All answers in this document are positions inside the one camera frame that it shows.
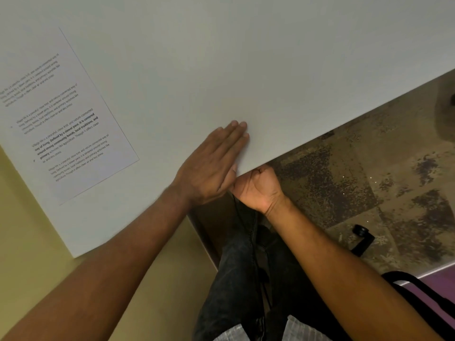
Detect white checkered shirt hem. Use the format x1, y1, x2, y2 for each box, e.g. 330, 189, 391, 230
213, 314, 333, 341

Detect black chair caster wheel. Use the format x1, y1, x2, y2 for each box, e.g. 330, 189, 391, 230
350, 224, 376, 258

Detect purple chair seat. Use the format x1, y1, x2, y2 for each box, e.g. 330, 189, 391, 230
394, 263, 455, 318

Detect large white paper sheet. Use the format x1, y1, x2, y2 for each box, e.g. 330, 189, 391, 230
0, 0, 455, 259

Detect person's left hand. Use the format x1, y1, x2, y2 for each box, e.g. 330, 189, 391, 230
172, 120, 250, 208

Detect person's right forearm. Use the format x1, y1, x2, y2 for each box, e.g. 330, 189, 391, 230
265, 197, 445, 341

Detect printed text paper sheet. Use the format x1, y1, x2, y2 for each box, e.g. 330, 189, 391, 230
0, 27, 140, 206

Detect person's right hand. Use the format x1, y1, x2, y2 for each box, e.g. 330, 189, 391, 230
230, 165, 287, 216

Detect person's dark jeans legs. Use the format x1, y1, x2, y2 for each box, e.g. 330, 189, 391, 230
192, 195, 352, 341

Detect black chair armrest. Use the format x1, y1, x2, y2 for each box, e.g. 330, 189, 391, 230
381, 271, 455, 341

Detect person's left forearm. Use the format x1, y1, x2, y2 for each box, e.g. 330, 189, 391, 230
0, 183, 194, 341

